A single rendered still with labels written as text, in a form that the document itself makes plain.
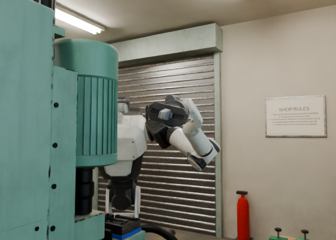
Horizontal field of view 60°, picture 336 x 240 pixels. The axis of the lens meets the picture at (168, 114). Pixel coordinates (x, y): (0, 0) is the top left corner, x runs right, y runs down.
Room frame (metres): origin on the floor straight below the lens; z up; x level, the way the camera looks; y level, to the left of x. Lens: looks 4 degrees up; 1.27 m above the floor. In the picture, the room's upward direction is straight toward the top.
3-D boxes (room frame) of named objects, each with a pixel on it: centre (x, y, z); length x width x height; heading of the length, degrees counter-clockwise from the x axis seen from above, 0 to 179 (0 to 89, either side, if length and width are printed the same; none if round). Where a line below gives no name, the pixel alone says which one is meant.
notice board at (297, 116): (3.32, -1.44, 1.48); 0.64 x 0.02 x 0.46; 61
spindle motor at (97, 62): (0.77, 0.22, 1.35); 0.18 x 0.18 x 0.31
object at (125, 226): (0.96, 0.17, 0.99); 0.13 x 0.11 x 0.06; 60
